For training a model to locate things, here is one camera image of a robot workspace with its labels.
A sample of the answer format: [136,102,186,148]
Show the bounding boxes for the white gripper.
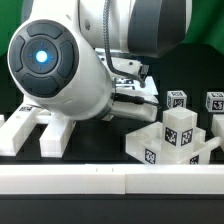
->
[103,51,160,122]

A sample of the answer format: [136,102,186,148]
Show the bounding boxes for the white chair seat part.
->
[125,122,222,165]

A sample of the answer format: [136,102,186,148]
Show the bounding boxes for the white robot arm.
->
[7,0,192,121]

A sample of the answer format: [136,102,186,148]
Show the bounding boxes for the white sheet with four tags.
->
[114,76,158,96]

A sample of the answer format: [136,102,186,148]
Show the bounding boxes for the white tagged cube block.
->
[206,92,224,112]
[167,90,187,109]

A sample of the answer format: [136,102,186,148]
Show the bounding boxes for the white right tagged cube block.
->
[206,92,224,112]

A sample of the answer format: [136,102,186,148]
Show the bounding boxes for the white part at right edge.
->
[211,114,224,151]

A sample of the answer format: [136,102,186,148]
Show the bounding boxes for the white part at edge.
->
[211,114,224,151]
[0,115,5,128]

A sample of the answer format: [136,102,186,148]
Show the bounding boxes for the white part at left edge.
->
[0,115,5,128]

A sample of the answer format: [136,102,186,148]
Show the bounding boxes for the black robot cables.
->
[102,0,160,108]

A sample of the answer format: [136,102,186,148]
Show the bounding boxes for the white chair back frame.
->
[0,96,77,159]

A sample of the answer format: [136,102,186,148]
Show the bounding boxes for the white front rail fixture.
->
[0,164,224,195]

